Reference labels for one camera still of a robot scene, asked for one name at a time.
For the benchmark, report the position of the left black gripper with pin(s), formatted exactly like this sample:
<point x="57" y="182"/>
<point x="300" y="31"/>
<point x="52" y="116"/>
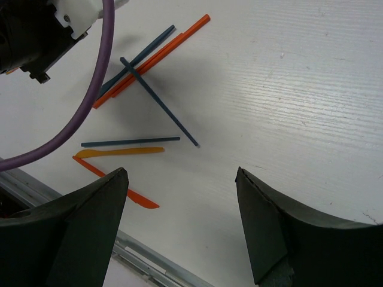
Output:
<point x="32" y="38"/>

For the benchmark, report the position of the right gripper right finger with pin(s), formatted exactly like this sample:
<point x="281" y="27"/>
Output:
<point x="292" y="244"/>

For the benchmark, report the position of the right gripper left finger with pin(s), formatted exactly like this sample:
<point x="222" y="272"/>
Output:
<point x="67" y="241"/>

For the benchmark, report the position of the red plastic knife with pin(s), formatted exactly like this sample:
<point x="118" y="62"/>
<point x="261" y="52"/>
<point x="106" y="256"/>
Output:
<point x="135" y="197"/>

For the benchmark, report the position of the blue plastic knife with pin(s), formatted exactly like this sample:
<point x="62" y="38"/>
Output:
<point x="141" y="56"/>

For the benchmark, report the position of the orange plastic knife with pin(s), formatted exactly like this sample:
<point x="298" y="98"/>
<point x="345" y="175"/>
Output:
<point x="89" y="153"/>

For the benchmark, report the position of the red plastic chopstick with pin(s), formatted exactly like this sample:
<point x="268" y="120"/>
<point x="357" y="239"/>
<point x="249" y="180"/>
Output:
<point x="147" y="65"/>
<point x="187" y="34"/>

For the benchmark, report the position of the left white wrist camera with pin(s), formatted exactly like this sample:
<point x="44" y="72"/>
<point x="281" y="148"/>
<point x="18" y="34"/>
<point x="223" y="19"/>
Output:
<point x="79" y="15"/>

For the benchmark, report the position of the aluminium table rail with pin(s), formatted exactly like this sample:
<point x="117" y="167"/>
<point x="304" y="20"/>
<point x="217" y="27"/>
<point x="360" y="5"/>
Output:
<point x="162" y="272"/>

